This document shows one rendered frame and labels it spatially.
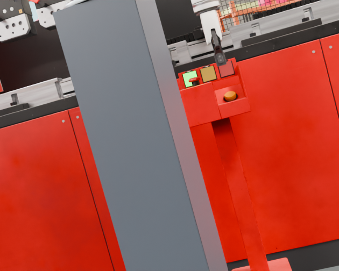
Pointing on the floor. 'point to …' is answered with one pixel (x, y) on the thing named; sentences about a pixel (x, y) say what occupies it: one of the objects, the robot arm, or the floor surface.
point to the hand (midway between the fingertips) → (220, 59)
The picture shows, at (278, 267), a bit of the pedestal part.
